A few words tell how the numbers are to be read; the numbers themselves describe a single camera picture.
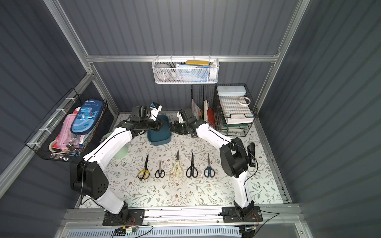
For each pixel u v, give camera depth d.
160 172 0.89
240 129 0.99
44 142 0.62
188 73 0.87
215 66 0.85
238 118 0.91
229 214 0.74
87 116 0.69
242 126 1.00
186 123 0.72
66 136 0.68
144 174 0.87
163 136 1.02
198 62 0.89
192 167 0.91
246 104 0.99
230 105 0.97
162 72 0.84
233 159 0.52
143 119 0.71
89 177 0.44
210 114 1.18
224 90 1.04
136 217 0.74
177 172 0.89
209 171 0.89
